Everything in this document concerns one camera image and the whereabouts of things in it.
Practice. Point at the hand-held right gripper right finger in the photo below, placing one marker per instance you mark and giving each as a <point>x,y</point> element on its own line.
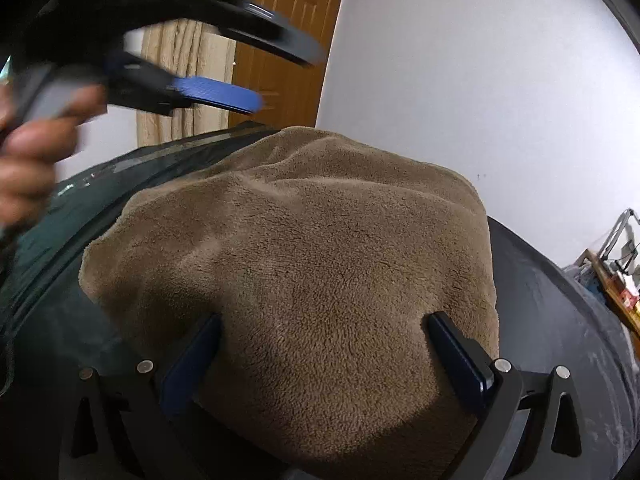
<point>457,360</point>

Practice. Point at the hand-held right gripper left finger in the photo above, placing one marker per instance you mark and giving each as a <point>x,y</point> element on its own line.
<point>192,365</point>

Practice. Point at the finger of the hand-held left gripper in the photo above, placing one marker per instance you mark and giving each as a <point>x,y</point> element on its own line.
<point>220,92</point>
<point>280,35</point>

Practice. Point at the brown fleece garment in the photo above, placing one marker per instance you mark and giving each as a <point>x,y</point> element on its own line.
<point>300,260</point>

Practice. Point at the person's left hand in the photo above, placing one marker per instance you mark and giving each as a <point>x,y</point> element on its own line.
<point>35,160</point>

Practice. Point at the wooden door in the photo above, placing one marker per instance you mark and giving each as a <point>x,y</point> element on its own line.
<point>295,0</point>

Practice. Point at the beige curtain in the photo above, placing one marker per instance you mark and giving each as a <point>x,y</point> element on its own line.
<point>185,60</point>

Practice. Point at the black bed cover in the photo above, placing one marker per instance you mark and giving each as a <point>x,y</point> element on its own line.
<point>545,290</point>

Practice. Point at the wooden desk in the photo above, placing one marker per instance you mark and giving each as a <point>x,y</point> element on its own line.
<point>620,300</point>

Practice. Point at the white desk lamp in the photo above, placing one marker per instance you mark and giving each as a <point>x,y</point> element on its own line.
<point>617,230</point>

